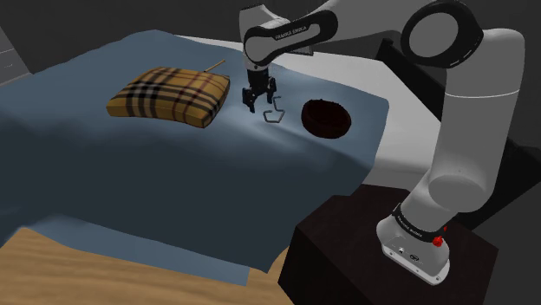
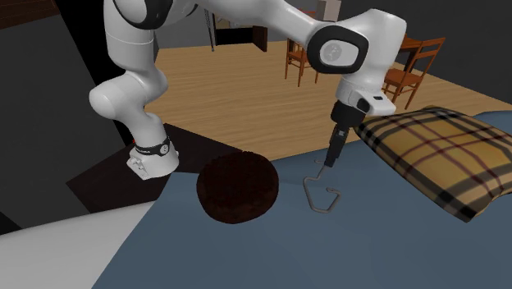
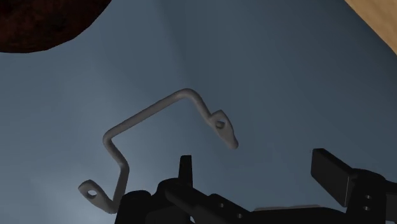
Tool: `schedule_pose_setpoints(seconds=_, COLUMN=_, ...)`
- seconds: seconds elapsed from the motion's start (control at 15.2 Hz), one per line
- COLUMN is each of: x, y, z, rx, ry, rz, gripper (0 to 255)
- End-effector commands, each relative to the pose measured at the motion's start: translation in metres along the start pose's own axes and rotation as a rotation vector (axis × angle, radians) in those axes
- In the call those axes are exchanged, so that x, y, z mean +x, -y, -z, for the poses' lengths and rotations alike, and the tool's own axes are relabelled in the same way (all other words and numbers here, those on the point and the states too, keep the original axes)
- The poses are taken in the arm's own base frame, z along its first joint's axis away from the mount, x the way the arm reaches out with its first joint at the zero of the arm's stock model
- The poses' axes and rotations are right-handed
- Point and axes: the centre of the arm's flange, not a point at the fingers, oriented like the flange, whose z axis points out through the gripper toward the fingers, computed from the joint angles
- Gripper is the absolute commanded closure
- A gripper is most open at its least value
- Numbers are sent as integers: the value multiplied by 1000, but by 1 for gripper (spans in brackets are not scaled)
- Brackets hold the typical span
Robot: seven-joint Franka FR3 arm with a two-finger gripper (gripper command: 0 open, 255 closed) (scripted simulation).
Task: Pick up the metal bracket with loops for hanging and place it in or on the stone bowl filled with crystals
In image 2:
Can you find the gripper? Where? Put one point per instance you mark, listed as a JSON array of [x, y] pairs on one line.
[[346, 114]]

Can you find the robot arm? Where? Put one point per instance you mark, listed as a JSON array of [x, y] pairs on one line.
[[132, 80]]

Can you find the brown wooden chair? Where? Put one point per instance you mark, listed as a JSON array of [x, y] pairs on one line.
[[297, 56], [404, 78]]

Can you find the dark brown round cushion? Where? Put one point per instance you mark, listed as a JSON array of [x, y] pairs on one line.
[[238, 186]]

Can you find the tan plaid pillow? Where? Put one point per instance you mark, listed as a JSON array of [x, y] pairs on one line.
[[444, 156]]

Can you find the blue bed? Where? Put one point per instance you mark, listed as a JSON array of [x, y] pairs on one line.
[[288, 252]]

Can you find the dark wooden desk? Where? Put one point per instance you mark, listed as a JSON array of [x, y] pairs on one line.
[[240, 36]]

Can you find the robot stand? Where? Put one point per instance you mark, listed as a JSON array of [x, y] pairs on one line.
[[116, 182]]

